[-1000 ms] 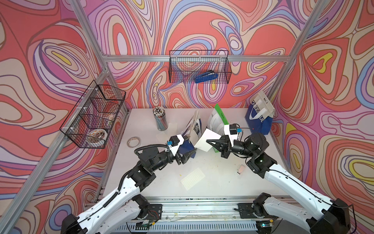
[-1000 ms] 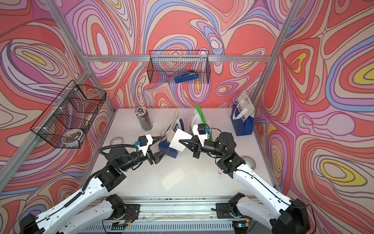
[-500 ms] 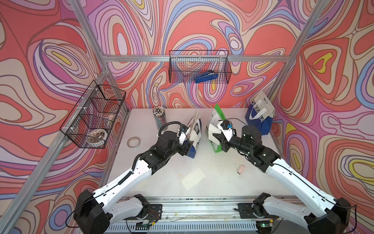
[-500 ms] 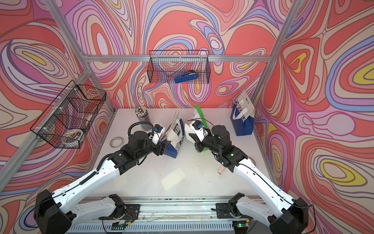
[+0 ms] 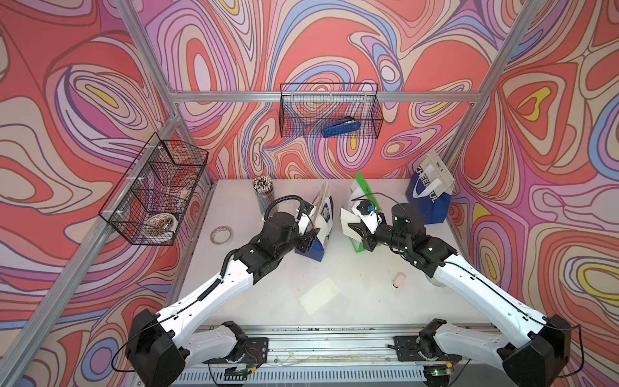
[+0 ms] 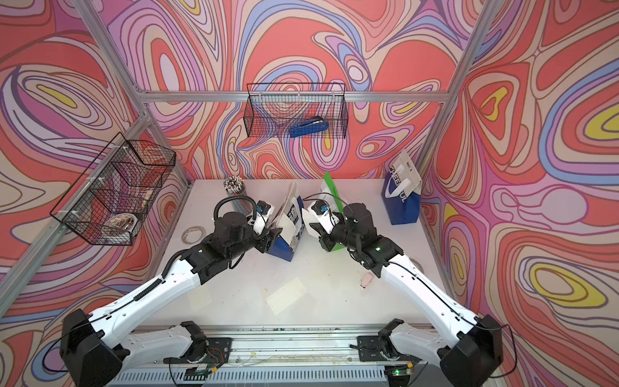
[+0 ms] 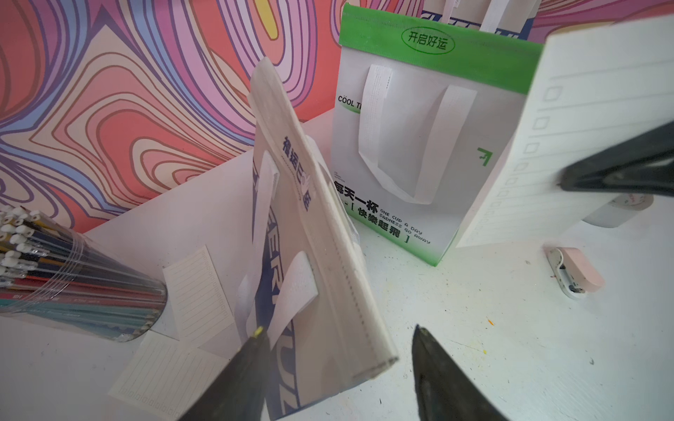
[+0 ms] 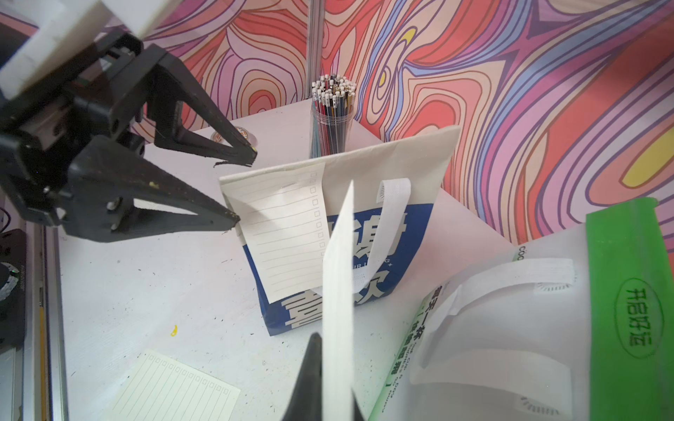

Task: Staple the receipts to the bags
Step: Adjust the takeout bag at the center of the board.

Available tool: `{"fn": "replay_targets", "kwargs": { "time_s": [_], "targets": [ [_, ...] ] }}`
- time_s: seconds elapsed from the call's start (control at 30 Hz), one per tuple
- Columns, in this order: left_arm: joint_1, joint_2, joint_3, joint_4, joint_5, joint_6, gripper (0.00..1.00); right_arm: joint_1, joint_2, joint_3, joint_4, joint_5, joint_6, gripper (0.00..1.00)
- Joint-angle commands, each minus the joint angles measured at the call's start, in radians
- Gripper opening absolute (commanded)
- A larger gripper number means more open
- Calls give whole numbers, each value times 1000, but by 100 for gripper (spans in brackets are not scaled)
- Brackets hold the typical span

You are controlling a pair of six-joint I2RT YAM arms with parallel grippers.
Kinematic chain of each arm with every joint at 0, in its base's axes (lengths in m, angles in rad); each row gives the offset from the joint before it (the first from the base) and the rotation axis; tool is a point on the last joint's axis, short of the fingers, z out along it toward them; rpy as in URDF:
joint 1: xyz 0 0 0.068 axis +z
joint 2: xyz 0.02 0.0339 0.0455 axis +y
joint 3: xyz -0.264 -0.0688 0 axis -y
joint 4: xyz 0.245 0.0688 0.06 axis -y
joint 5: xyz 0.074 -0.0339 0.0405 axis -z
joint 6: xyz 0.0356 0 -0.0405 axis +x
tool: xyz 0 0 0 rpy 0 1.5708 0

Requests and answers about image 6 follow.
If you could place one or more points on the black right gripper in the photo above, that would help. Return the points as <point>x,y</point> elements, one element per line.
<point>327,243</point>

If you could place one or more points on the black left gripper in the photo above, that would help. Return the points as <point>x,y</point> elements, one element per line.
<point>265,239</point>

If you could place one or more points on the blue white paper bag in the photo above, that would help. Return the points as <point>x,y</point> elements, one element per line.
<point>289,219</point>

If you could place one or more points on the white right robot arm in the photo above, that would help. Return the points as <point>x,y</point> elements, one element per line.
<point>466,347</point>

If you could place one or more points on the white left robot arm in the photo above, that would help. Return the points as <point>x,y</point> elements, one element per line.
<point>96,346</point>

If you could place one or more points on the green white paper bag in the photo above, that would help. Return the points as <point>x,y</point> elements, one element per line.
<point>330,194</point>

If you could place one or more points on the clear cup of pencils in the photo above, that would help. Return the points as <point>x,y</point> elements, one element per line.
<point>234,186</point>

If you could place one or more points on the dark blue paper bag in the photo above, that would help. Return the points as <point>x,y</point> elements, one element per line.
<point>402,191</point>

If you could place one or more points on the white tape roll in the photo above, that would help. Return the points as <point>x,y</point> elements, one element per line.
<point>417,265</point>

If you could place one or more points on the tape roll in basket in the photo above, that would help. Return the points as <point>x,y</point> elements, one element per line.
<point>120,226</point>

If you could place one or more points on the blue stapler in basket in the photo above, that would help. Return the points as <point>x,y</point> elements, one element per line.
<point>312,126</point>

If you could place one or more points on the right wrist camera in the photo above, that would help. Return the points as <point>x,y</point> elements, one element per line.
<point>320,218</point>

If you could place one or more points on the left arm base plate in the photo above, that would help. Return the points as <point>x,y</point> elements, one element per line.
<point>212,351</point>

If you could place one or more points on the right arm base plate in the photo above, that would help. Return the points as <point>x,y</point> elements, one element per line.
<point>374,348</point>

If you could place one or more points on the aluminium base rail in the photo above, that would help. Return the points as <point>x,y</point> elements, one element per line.
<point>288,356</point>

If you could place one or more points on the black wire basket back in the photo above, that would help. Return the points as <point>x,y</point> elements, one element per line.
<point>273,107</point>

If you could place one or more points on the black wire basket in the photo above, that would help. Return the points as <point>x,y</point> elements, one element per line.
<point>125,177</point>
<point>273,107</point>

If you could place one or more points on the black wire basket left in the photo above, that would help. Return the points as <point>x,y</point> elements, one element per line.
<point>125,177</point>

